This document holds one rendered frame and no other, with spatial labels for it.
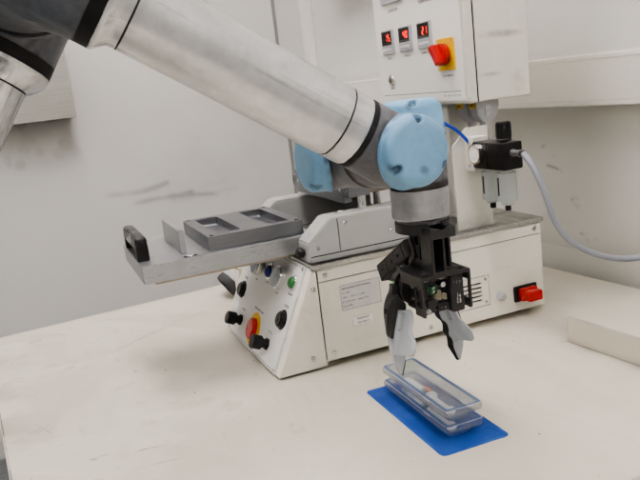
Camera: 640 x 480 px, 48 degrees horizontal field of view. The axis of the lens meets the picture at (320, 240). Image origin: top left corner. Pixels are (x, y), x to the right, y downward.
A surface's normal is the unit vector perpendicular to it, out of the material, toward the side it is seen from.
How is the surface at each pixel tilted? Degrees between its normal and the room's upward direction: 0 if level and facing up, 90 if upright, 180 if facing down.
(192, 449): 0
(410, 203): 90
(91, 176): 90
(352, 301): 90
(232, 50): 82
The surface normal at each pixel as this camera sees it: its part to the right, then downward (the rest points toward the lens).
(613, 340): -0.88, 0.20
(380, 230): 0.37, 0.15
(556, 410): -0.11, -0.97
